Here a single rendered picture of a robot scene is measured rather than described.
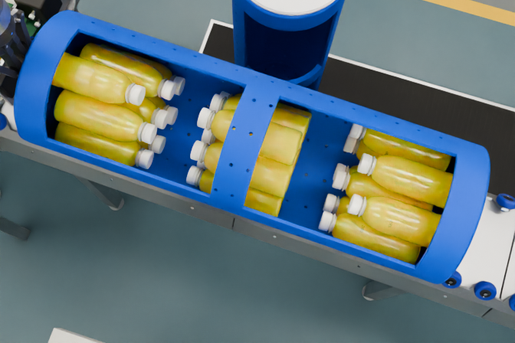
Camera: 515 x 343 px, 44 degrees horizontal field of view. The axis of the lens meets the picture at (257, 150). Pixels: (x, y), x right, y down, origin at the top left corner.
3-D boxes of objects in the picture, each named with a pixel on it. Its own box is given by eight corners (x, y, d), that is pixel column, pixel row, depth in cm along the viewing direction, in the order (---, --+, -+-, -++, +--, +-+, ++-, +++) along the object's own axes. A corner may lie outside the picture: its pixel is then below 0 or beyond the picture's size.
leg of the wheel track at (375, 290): (375, 302, 225) (422, 292, 165) (359, 297, 226) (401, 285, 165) (379, 287, 227) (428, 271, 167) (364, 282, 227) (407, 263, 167)
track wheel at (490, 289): (500, 291, 130) (500, 284, 132) (479, 284, 130) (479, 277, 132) (491, 305, 133) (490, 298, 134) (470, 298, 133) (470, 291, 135)
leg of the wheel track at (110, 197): (120, 212, 233) (77, 171, 172) (106, 207, 233) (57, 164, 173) (126, 197, 234) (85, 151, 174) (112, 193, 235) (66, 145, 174)
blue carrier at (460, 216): (421, 293, 132) (470, 274, 106) (40, 159, 139) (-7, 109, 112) (452, 171, 142) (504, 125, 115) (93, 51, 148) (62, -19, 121)
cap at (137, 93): (129, 106, 123) (137, 109, 122) (129, 90, 120) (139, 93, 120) (137, 97, 126) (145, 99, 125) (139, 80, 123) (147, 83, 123)
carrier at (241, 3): (222, 80, 232) (257, 147, 225) (209, -63, 148) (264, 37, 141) (291, 49, 236) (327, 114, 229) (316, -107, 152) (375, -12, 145)
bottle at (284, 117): (312, 115, 123) (222, 85, 125) (300, 149, 123) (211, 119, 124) (311, 120, 130) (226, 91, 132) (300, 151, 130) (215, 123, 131)
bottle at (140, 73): (83, 39, 126) (168, 71, 125) (95, 42, 133) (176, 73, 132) (71, 72, 127) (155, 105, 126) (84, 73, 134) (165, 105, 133)
